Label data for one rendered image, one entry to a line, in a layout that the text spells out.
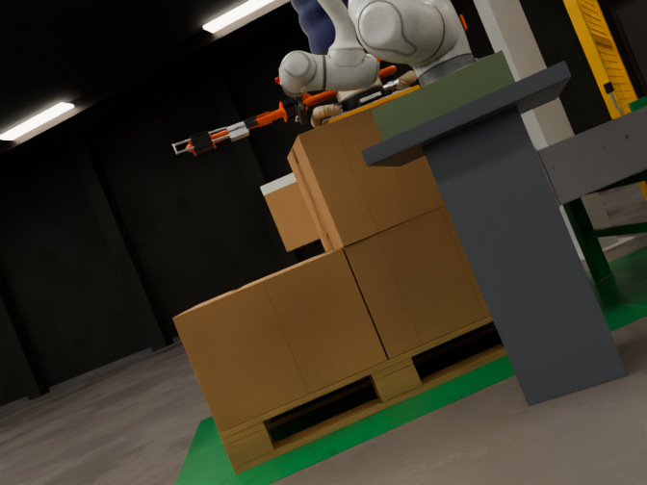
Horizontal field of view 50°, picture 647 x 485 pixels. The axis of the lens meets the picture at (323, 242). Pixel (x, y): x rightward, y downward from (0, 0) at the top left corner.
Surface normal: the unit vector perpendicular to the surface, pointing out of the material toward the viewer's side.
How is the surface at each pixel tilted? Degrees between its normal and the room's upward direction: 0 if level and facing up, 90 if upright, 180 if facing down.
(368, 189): 90
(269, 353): 90
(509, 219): 90
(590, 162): 90
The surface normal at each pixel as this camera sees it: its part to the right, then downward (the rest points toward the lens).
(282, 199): -0.14, 0.05
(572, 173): 0.10, -0.04
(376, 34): -0.45, 0.26
